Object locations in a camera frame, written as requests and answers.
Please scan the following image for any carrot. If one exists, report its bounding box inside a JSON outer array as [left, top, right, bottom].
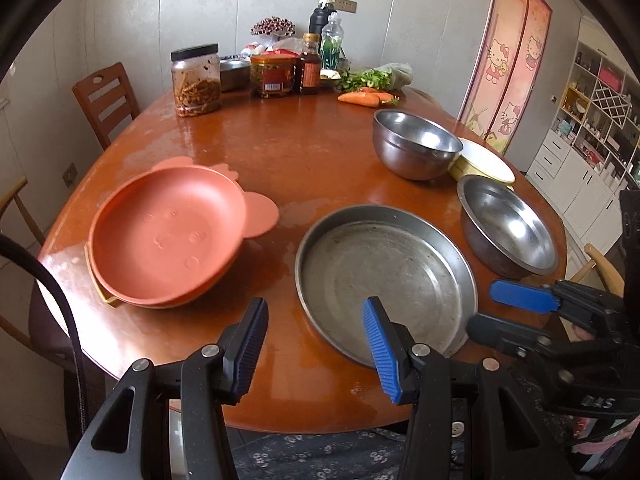
[[361, 87, 399, 106], [337, 91, 384, 108]]

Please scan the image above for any round stainless steel tray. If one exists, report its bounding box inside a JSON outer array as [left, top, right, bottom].
[[294, 204, 479, 370]]

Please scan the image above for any pink cartoon cat curtain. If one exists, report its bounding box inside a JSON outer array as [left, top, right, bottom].
[[457, 0, 554, 157]]

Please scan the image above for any wooden slat-back chair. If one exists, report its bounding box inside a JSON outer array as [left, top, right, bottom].
[[72, 62, 142, 152]]

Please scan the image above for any black thermos flask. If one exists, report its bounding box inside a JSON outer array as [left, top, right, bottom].
[[308, 0, 334, 37]]

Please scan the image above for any white shelf cabinet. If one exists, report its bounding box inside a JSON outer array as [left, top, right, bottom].
[[525, 14, 640, 267]]

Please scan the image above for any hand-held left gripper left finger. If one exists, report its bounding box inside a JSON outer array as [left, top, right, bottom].
[[60, 297, 269, 480]]

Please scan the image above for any dark soy sauce bottle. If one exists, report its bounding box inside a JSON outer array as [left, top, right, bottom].
[[298, 33, 323, 96]]

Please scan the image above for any black-lidded pickle jar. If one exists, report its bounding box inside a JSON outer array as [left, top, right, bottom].
[[170, 43, 222, 119]]

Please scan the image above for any white bowl with yellow outside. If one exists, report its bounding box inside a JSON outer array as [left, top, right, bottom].
[[448, 137, 516, 187]]

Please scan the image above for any dried flower ornament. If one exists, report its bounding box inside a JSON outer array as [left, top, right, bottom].
[[249, 16, 296, 41]]

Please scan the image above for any red-label sauce jar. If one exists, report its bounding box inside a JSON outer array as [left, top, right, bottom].
[[249, 53, 296, 99]]

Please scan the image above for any bag of leafy greens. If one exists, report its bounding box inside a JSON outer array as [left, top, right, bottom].
[[339, 62, 414, 93]]

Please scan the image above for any clear plastic bottle with greens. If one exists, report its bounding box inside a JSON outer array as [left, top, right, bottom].
[[319, 12, 346, 72]]

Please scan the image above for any dark floral clothing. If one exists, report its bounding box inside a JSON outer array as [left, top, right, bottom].
[[229, 426, 417, 480]]

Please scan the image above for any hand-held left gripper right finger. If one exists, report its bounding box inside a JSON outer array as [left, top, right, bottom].
[[362, 297, 576, 480]]

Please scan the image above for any orange plate with yellow handles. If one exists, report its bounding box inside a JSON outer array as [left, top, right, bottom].
[[85, 242, 243, 311]]

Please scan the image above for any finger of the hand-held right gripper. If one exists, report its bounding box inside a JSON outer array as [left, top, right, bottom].
[[466, 312, 591, 391], [490, 279, 626, 336]]

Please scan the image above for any black cable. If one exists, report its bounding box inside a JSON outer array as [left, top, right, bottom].
[[0, 232, 90, 456]]

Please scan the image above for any small steel bowl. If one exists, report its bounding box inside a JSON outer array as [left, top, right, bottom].
[[218, 58, 252, 93]]

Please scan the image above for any stainless steel bowl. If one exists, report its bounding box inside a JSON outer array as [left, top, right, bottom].
[[456, 175, 559, 281], [372, 108, 464, 182]]

